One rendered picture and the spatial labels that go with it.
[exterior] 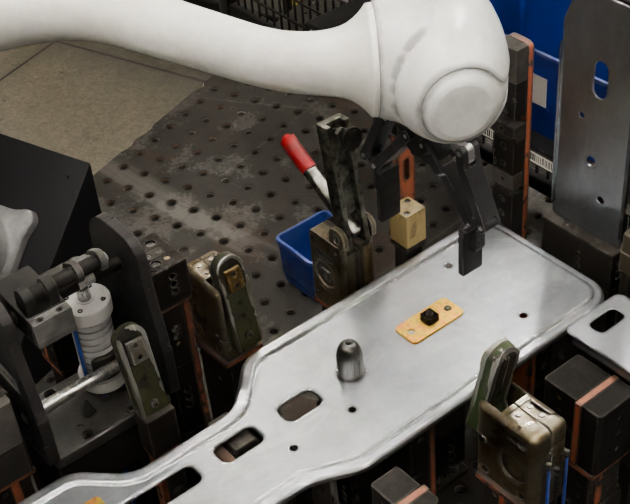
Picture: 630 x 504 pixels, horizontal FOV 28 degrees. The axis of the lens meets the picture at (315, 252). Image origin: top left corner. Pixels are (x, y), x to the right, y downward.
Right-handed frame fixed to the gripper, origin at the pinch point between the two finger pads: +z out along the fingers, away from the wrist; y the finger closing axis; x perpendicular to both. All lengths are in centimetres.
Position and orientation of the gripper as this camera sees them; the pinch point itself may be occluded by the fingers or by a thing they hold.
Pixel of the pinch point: (428, 234)
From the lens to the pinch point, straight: 144.5
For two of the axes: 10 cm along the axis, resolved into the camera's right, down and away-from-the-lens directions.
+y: 6.3, 4.6, -6.3
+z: 0.7, 7.7, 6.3
